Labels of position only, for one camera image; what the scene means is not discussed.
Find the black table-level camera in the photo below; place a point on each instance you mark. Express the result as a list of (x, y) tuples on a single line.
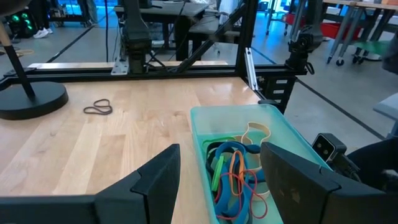
[(326, 147)]

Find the black rounded object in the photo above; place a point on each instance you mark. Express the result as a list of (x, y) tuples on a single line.
[(373, 165)]

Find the person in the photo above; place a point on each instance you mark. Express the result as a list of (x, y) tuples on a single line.
[(42, 32)]

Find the grey rolling table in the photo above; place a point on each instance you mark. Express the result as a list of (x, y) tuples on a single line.
[(367, 4)]

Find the teal translucent plastic bin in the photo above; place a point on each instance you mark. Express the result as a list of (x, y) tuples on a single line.
[(236, 116)]

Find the orange rubber band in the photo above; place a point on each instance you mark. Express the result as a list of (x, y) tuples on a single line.
[(242, 169)]

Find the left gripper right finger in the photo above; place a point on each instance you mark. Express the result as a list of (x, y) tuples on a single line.
[(295, 186)]

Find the black jointed stand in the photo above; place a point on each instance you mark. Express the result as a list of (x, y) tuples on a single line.
[(306, 40)]

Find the silver mounting plate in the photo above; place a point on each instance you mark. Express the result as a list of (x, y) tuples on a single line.
[(119, 67)]

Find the wide blue rubber band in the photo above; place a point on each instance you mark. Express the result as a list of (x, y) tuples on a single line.
[(228, 146), (225, 203)]

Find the grey table corner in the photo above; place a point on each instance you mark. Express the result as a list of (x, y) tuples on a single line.
[(388, 107)]

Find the thin brown rubber band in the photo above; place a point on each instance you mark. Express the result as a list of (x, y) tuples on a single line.
[(85, 109)]

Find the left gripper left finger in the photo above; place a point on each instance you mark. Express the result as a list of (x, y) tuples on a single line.
[(149, 193)]

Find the green rubber band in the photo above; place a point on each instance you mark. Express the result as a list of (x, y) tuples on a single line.
[(217, 172)]

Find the black bracket white labels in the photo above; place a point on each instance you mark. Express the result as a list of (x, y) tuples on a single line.
[(270, 99)]

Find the green flat object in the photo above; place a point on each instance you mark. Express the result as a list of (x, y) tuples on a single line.
[(373, 47)]

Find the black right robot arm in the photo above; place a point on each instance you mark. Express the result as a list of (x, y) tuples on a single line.
[(136, 37)]

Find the beige rubber band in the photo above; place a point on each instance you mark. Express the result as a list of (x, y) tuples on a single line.
[(258, 124)]

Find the red plastic bin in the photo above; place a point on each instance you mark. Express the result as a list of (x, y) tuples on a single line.
[(332, 30)]

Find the silver aluminium extrusion bar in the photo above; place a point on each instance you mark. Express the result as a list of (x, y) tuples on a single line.
[(251, 70)]

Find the wide black rubber band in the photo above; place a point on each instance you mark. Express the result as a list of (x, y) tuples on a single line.
[(209, 158)]

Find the dark grey office desk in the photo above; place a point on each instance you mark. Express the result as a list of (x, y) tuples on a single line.
[(171, 9)]

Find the black aluminium table frame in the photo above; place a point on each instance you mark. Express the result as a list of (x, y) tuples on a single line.
[(93, 74)]

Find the thin red rubber band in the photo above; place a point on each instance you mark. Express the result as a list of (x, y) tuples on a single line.
[(266, 208)]

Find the white globe table lamp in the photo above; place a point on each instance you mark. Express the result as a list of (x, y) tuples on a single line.
[(31, 99)]

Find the computer with green lights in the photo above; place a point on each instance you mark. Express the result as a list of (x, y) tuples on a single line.
[(18, 26)]

